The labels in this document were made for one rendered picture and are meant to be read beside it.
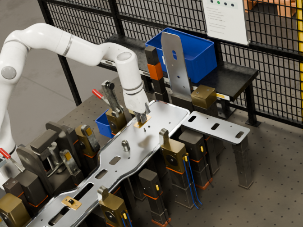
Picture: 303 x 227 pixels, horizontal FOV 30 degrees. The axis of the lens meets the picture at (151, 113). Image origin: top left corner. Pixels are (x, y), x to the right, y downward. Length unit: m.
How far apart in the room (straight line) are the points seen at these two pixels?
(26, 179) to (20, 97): 2.53
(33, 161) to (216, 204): 0.81
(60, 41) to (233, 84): 0.83
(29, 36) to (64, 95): 2.48
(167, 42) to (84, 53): 0.43
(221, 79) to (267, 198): 0.57
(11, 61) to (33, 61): 3.02
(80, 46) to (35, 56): 3.12
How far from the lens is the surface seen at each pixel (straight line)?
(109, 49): 2.27
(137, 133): 2.45
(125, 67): 2.20
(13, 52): 2.22
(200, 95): 2.48
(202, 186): 2.55
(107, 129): 2.92
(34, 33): 2.16
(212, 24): 2.64
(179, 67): 2.49
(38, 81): 4.92
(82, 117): 3.14
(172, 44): 2.43
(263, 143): 2.73
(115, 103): 2.48
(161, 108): 2.55
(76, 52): 2.17
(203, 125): 2.41
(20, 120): 4.55
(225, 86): 2.55
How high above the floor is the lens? 2.56
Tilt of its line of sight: 38 degrees down
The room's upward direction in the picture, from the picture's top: 15 degrees counter-clockwise
